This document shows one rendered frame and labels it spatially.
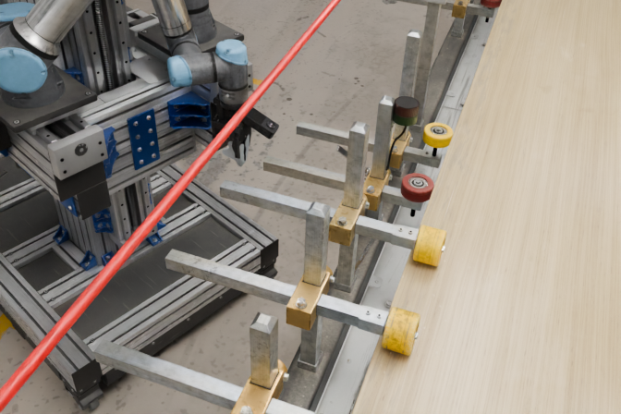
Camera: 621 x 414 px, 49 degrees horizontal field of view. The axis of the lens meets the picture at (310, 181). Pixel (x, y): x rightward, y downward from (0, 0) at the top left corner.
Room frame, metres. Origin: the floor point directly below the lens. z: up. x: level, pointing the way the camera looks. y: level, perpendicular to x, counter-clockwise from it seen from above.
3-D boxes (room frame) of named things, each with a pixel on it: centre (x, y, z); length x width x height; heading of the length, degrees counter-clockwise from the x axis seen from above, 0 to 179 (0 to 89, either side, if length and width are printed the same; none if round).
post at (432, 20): (1.89, -0.34, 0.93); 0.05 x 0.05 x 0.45; 71
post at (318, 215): (0.94, -0.02, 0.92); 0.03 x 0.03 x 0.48; 71
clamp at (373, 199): (1.39, -0.17, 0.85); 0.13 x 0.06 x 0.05; 161
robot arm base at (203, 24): (1.83, 0.37, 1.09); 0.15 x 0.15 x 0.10
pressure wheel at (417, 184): (1.34, -0.27, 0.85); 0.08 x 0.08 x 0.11
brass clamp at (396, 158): (1.62, -0.25, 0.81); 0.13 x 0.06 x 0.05; 161
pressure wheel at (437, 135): (1.57, -0.35, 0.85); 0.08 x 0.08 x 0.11
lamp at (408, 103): (1.39, -0.22, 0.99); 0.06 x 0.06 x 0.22; 71
